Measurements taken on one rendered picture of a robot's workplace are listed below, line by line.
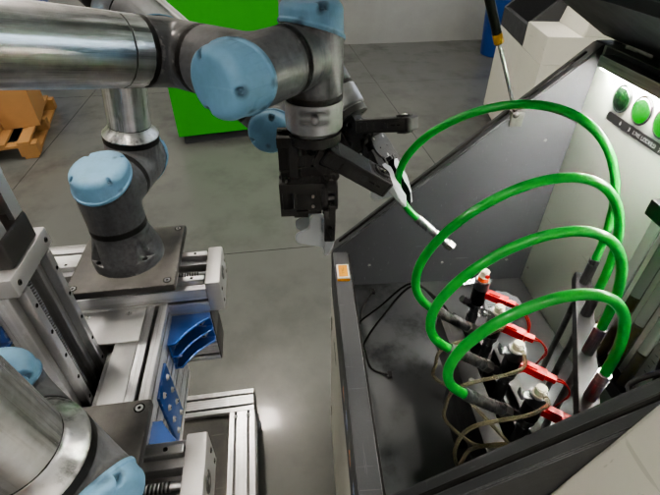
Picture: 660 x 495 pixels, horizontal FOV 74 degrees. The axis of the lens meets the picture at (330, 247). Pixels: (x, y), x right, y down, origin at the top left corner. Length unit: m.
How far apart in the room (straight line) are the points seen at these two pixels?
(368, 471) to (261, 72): 0.61
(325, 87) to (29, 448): 0.45
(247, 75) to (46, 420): 0.35
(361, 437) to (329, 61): 0.59
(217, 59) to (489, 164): 0.78
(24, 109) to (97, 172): 3.75
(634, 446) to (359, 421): 0.42
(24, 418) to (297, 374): 1.69
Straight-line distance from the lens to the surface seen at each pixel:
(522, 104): 0.77
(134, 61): 0.52
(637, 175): 0.98
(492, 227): 1.20
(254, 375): 2.07
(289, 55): 0.49
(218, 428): 1.72
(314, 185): 0.60
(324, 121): 0.56
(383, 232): 1.13
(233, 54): 0.45
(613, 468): 0.63
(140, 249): 1.02
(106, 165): 0.97
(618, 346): 0.68
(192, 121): 4.06
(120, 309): 1.10
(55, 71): 0.49
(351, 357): 0.91
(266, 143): 0.78
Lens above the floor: 1.67
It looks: 38 degrees down
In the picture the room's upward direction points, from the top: straight up
